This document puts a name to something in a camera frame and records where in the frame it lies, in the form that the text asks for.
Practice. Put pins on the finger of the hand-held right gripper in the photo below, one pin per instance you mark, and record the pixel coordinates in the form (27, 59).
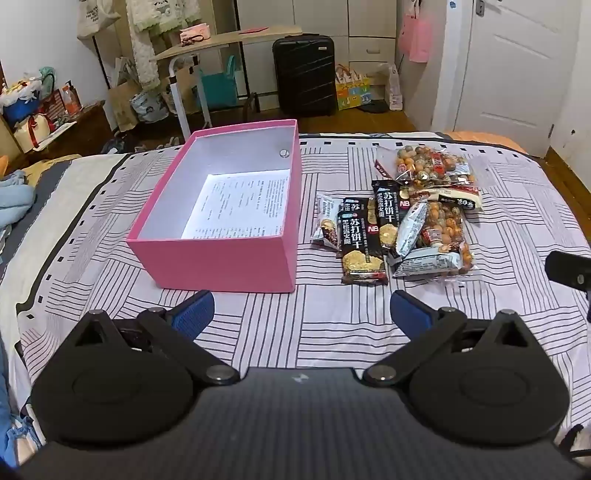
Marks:
(565, 270)

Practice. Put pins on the printed paper sheet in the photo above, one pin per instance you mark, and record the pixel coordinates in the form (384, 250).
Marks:
(240, 203)

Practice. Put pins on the brown paper bag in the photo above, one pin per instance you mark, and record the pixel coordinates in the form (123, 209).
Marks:
(122, 108)

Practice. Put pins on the clear bag of orange nuts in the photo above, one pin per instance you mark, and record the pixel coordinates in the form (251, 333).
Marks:
(445, 226)

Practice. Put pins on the pink hanging bag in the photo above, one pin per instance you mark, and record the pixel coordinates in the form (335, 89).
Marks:
(415, 39)

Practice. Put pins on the white plastic bag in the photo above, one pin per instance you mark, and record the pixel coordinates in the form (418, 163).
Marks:
(393, 90)

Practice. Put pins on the white door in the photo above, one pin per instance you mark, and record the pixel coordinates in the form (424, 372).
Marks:
(512, 64)

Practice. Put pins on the light blue cloth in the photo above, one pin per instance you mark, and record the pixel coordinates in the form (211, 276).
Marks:
(14, 198)

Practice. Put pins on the colourful yellow gift bag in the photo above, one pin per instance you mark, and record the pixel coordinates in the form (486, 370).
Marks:
(353, 90)

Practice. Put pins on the white lace cloth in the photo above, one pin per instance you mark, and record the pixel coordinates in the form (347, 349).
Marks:
(147, 41)

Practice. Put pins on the small silver chocolate snack packet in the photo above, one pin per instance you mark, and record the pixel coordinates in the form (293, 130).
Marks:
(328, 205)
(327, 233)

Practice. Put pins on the pink cardboard box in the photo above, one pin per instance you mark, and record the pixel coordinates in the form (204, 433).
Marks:
(221, 265)

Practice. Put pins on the white drawer cabinet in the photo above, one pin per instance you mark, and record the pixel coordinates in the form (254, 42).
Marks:
(364, 27)

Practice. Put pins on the white packet with black label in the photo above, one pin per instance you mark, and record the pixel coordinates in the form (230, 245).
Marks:
(455, 196)

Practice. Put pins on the dark slippers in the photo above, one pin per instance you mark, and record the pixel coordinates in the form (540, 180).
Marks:
(375, 107)

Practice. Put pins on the patterned plastic bag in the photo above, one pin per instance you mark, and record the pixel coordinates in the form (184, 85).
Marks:
(147, 106)

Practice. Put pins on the orange blanket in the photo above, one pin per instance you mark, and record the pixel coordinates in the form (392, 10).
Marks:
(485, 141)

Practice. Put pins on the pink tissue box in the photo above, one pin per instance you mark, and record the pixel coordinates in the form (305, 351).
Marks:
(196, 33)

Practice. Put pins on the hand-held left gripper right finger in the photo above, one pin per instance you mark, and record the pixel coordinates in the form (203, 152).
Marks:
(408, 311)

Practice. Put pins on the black suitcase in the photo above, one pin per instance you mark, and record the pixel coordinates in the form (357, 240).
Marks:
(304, 74)

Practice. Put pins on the teal bag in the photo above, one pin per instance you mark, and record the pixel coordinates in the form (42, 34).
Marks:
(217, 85)

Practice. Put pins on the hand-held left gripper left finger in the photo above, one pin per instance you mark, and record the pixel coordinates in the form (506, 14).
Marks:
(194, 310)

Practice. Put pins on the wooden side table white frame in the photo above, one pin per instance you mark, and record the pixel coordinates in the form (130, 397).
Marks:
(221, 44)

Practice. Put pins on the clear bag of candies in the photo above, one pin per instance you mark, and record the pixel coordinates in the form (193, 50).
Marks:
(429, 164)

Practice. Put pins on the red booklet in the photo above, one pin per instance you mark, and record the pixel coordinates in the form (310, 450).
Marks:
(254, 30)

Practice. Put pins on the orange drink bottle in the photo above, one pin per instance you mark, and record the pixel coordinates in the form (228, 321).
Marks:
(70, 99)

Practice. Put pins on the canvas tote bag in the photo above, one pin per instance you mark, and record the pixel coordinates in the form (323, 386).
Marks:
(94, 16)

